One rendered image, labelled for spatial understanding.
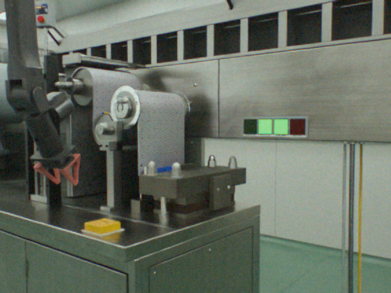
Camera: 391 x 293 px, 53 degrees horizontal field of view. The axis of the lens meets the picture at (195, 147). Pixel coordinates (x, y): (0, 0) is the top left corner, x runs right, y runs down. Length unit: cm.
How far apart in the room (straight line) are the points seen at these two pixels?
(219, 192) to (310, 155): 260
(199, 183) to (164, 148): 23
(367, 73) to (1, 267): 139
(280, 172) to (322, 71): 274
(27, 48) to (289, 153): 325
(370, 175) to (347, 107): 244
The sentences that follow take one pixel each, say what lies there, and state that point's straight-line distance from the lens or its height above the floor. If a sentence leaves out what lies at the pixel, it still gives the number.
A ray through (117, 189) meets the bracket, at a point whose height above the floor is 97.
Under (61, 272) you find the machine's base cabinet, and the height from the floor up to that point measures 75.
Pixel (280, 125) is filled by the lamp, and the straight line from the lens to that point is 138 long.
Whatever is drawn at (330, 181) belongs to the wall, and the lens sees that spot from 383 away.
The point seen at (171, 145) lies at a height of 112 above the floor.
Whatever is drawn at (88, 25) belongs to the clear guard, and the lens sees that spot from 215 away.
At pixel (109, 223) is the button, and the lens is 112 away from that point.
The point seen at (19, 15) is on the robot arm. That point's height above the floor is 143.
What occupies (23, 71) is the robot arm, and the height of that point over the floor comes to 131.
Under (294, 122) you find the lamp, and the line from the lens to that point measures 136.
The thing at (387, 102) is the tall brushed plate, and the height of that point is 126.
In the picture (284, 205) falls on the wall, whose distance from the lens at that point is 405.
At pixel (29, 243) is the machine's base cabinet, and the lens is 143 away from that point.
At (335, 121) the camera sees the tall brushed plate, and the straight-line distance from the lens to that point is 132.
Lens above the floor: 120
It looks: 3 degrees down
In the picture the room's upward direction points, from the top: straight up
